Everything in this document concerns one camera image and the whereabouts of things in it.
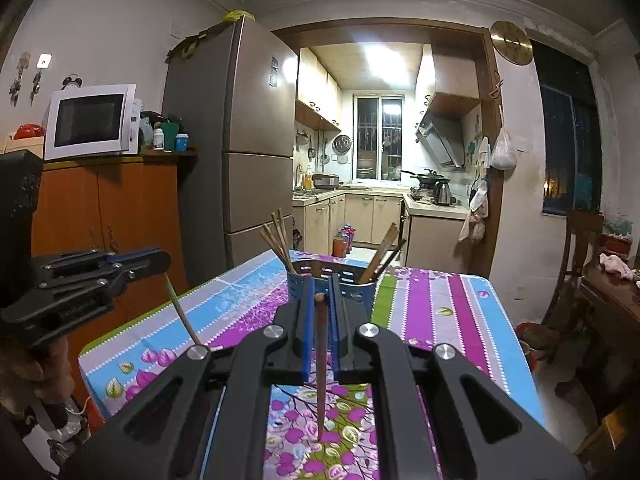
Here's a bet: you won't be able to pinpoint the kitchen ceiling light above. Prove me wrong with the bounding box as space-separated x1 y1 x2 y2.
365 42 423 88

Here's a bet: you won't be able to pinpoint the wooden chair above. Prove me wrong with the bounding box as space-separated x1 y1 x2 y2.
542 210 606 361
575 400 640 471

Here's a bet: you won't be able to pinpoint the blue plastic utensil holder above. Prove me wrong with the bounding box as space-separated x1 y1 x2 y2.
285 257 378 321

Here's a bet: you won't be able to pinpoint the grey refrigerator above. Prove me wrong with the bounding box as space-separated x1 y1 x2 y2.
161 17 300 286

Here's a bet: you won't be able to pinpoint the green plastic bag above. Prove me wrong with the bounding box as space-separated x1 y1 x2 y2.
602 217 633 238

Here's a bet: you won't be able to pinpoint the long wooden chopstick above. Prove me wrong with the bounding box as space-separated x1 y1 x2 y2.
314 294 330 437
163 271 205 348

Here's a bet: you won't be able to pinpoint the kitchen window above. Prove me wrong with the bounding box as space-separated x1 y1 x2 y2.
352 92 405 181

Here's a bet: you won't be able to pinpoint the upper kitchen cabinet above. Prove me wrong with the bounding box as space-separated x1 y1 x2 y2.
295 47 343 131
420 45 483 121

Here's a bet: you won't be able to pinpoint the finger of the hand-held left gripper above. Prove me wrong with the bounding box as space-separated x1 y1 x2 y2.
30 246 172 274
32 261 171 312

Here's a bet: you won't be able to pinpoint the green plastic container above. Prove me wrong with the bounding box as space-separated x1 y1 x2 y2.
160 121 182 152

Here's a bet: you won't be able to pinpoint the black wok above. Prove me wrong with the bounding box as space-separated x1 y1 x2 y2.
400 169 451 186

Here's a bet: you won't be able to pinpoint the wooden door frame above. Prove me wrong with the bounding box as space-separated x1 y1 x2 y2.
272 16 506 278

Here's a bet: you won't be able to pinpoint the white microwave oven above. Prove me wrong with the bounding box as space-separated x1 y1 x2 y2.
42 84 138 161

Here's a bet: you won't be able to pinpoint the hanging white plastic bag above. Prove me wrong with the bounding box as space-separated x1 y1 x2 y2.
490 127 518 170

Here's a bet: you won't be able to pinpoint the gold wall clock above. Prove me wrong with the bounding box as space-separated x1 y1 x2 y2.
490 20 533 66

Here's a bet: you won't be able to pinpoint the orange wooden cabinet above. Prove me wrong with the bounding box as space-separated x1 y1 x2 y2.
30 149 198 406

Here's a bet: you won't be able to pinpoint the dark barred window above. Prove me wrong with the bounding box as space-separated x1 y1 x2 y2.
530 40 603 216

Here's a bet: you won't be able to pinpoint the bunch of wooden chopsticks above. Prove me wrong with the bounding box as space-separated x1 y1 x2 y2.
259 209 408 285

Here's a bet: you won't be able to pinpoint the floral striped tablecloth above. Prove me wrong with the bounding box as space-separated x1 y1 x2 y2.
77 250 546 480

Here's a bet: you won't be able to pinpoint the red round object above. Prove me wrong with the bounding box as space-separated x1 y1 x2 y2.
14 122 47 141

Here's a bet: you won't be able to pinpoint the hanging kitchen cloths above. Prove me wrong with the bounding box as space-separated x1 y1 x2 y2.
457 136 492 245

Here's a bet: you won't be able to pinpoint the beige lower kitchen cabinets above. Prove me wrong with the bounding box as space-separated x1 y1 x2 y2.
292 191 493 268

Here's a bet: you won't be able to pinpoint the red plastic basin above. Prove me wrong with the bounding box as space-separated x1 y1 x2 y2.
515 322 543 373

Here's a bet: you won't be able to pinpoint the dark wooden side table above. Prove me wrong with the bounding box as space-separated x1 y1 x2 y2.
555 255 640 441

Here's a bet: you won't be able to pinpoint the steel range hood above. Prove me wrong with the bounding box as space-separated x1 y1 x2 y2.
416 110 466 168

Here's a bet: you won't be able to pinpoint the pink cloth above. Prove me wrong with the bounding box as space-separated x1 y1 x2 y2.
599 252 635 281

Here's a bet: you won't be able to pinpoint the dark green strap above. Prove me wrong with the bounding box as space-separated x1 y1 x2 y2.
166 24 228 61

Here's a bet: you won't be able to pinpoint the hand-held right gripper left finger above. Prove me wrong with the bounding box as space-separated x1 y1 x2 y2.
65 277 321 480

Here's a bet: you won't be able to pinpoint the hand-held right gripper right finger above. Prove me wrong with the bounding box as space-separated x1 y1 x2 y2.
327 274 586 480

